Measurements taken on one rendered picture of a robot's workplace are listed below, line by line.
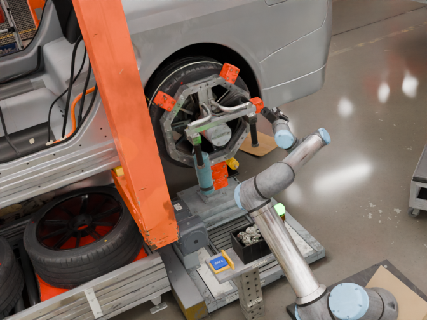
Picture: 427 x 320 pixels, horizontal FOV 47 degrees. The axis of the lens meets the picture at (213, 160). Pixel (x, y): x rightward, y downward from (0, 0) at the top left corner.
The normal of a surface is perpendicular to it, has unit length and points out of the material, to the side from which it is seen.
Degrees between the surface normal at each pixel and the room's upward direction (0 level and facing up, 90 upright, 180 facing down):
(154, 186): 90
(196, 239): 90
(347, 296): 41
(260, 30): 90
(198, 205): 0
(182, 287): 0
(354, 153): 0
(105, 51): 90
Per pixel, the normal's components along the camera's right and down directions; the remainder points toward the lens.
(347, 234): -0.15, -0.82
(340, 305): -0.65, -0.36
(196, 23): 0.43, 0.45
